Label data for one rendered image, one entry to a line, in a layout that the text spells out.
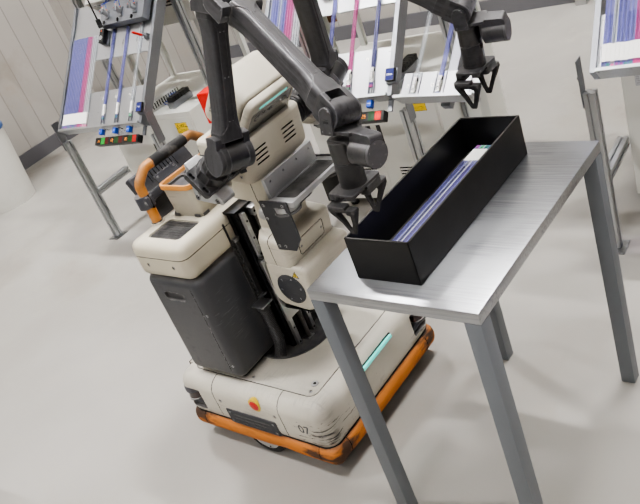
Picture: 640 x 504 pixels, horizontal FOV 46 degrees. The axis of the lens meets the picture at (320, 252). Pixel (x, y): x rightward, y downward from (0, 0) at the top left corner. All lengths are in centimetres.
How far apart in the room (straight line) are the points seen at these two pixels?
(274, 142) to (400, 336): 81
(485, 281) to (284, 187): 72
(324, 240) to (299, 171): 24
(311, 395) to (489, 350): 86
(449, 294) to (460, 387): 101
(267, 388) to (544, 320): 100
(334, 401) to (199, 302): 50
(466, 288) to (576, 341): 110
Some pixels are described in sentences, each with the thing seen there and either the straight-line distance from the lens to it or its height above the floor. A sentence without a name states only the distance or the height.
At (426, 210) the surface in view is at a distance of 183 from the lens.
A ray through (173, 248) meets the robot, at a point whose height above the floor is 80.
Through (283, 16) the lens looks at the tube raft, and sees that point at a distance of 346.
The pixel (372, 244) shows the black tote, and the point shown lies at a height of 90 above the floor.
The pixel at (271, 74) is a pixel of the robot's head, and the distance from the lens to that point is 204.
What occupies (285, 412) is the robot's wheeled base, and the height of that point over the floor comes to 25.
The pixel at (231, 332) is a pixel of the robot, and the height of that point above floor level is 47.
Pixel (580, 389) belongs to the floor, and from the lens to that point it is 249.
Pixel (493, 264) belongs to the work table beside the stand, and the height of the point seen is 80.
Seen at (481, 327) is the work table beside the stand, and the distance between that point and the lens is 155.
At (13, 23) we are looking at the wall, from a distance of 714.
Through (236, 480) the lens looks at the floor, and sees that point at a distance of 261.
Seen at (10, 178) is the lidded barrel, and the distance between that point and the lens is 610.
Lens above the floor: 171
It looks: 29 degrees down
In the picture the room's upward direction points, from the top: 22 degrees counter-clockwise
